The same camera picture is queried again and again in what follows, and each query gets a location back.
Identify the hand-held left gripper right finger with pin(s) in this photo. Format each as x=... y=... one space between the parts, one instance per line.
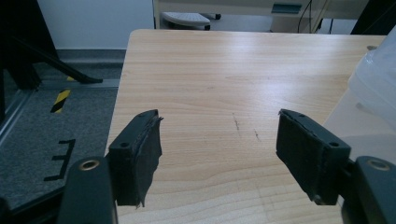
x=311 y=155

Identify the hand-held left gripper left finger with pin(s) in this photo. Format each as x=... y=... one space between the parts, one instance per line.
x=127 y=161

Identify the clear plastic storage box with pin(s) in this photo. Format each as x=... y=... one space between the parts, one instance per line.
x=376 y=77

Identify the small grey round disc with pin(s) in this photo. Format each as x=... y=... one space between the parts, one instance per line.
x=372 y=47

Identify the white cabinet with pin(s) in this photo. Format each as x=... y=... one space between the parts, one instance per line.
x=93 y=21

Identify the black stand leg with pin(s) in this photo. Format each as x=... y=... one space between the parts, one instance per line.
x=373 y=15

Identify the black tripod stand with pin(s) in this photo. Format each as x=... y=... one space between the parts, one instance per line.
x=28 y=31

